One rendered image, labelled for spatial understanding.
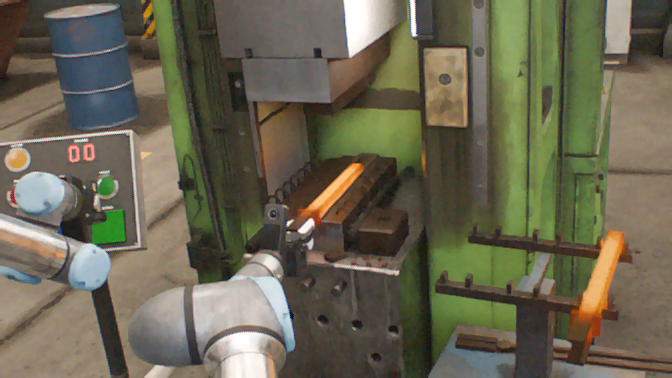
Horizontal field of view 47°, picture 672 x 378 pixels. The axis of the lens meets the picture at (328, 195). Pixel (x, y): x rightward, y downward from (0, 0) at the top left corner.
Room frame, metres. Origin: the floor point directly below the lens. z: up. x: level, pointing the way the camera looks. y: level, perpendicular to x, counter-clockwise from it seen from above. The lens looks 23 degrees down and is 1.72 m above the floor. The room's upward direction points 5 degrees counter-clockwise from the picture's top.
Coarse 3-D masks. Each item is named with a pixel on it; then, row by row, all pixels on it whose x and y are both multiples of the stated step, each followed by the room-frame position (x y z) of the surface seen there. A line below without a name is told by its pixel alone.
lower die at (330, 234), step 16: (336, 160) 2.01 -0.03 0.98; (352, 160) 1.97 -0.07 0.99; (384, 160) 1.95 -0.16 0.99; (320, 176) 1.90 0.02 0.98; (336, 176) 1.87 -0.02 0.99; (384, 176) 1.86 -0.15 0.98; (304, 192) 1.80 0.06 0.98; (320, 192) 1.77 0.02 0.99; (304, 208) 1.68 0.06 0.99; (336, 208) 1.66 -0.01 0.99; (352, 208) 1.65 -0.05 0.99; (320, 224) 1.60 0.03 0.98; (336, 224) 1.58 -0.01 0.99; (320, 240) 1.60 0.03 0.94; (336, 240) 1.59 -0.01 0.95
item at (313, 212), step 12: (348, 168) 1.87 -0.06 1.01; (360, 168) 1.88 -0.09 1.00; (336, 180) 1.79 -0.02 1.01; (348, 180) 1.80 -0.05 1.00; (324, 192) 1.72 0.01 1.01; (336, 192) 1.72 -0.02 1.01; (312, 204) 1.65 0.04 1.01; (324, 204) 1.65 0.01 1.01; (300, 216) 1.58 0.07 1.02; (312, 216) 1.59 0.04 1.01; (288, 228) 1.52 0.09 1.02
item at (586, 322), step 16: (608, 240) 1.29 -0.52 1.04; (608, 256) 1.23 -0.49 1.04; (592, 272) 1.18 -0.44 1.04; (608, 272) 1.17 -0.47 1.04; (592, 288) 1.13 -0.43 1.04; (608, 288) 1.16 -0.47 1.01; (592, 304) 1.08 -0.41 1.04; (576, 320) 1.02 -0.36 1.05; (592, 320) 1.03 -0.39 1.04; (576, 336) 0.98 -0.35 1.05; (592, 336) 1.03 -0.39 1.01; (576, 352) 0.97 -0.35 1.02
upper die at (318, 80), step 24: (384, 48) 1.92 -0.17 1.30; (264, 72) 1.64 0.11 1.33; (288, 72) 1.61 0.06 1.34; (312, 72) 1.59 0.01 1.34; (336, 72) 1.62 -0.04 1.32; (360, 72) 1.75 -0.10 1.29; (264, 96) 1.64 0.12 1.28; (288, 96) 1.62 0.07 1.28; (312, 96) 1.59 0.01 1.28; (336, 96) 1.61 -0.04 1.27
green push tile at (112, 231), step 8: (112, 216) 1.65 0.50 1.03; (120, 216) 1.65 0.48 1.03; (104, 224) 1.64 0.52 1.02; (112, 224) 1.64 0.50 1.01; (120, 224) 1.64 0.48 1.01; (96, 232) 1.63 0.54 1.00; (104, 232) 1.63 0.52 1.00; (112, 232) 1.63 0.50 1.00; (120, 232) 1.63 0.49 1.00; (96, 240) 1.62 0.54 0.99; (104, 240) 1.62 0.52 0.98; (112, 240) 1.62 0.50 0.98; (120, 240) 1.62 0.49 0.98
